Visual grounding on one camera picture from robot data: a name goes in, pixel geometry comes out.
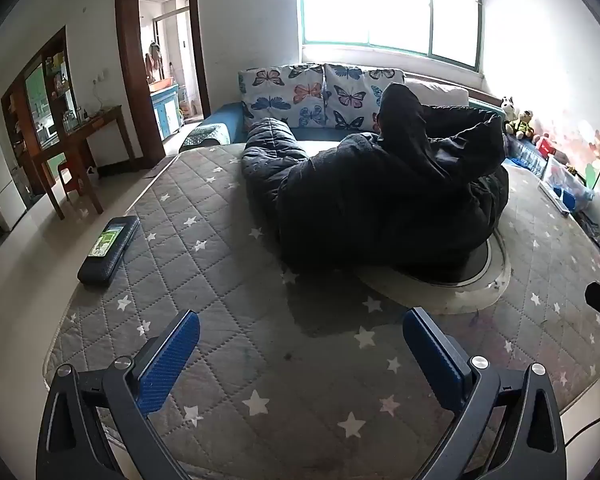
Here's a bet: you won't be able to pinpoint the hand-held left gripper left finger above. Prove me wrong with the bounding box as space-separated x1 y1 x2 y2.
36 309 201 480

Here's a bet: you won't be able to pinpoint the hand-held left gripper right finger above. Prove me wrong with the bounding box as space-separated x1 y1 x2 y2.
402 306 568 480

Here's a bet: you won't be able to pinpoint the black quilted jacket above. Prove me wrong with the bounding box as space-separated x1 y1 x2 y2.
241 81 510 272

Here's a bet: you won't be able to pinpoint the hanging clothes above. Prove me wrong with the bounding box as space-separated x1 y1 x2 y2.
145 40 163 83

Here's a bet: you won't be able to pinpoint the round white and black disc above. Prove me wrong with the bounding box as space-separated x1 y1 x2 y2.
352 230 512 316

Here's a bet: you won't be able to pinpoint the grey star-print quilted mattress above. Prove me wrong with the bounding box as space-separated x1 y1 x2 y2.
42 142 600 480

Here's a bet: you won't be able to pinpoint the clear plastic box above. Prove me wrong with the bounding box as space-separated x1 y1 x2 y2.
540 155 596 216

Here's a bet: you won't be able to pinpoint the black case with screen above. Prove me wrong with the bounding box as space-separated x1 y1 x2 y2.
76 216 141 288

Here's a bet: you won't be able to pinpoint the green and yellow plush toy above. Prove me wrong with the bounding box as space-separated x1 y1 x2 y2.
505 109 536 141

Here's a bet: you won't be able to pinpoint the red plastic stool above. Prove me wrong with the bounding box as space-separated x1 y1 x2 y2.
57 159 93 201

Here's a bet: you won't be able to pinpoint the folded patterned blanket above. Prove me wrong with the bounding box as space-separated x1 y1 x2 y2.
180 123 231 148

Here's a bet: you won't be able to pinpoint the brown wooden desk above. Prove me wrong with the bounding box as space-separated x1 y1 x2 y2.
30 105 138 221

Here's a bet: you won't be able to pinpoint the white refrigerator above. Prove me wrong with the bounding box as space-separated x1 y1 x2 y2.
0 135 28 231

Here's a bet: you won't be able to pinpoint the blue sofa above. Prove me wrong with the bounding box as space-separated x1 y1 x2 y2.
179 100 506 156

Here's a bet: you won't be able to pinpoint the blue cabinet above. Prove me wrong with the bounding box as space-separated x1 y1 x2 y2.
149 80 185 140

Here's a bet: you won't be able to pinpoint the white cushion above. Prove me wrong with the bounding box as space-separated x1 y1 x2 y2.
404 79 470 108

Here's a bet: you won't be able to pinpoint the butterfly print pillow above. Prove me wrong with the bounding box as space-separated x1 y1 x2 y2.
238 64 327 131
324 62 406 132

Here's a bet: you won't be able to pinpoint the brown wooden shelf cabinet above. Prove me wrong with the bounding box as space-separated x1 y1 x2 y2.
1 25 83 211

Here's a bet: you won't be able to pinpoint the green-framed window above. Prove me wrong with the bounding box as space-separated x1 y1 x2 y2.
297 0 483 72

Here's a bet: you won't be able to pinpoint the black cable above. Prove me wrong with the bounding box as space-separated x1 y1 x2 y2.
562 400 600 448

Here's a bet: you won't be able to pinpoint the brown door frame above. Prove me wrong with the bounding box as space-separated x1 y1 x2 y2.
115 0 212 166

